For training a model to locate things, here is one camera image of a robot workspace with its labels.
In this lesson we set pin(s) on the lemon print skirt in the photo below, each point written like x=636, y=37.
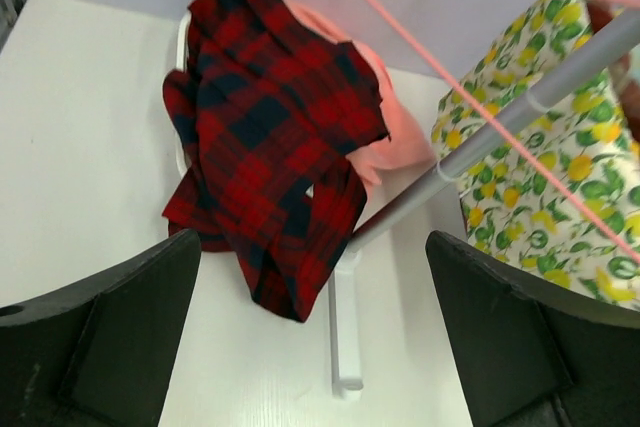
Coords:
x=511, y=211

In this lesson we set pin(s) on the pink wire hanger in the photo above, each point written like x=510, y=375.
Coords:
x=505, y=135

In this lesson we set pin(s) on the red black plaid skirt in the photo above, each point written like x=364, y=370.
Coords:
x=268, y=112

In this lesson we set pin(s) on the pink fuzzy skirt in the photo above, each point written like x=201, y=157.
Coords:
x=406, y=145

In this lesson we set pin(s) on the white grey clothes rack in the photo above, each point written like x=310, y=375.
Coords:
x=609, y=44

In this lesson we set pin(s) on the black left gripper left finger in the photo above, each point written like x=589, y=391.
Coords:
x=100, y=351

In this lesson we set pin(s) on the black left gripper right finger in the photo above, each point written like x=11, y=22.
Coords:
x=529, y=352

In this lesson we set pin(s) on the red beige checked skirt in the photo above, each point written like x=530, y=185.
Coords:
x=625, y=82

